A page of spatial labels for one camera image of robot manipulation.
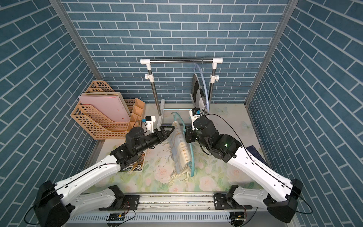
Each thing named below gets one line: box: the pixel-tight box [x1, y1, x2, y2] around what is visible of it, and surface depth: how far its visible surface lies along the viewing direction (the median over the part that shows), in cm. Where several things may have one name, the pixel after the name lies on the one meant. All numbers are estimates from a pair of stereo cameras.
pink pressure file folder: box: [77, 96, 131, 123], surface depth 89 cm
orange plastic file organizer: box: [69, 98, 146, 140], surface depth 95 cm
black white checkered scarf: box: [190, 73, 208, 115], surface depth 88 cm
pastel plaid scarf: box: [169, 121, 193, 188], surface depth 78 cm
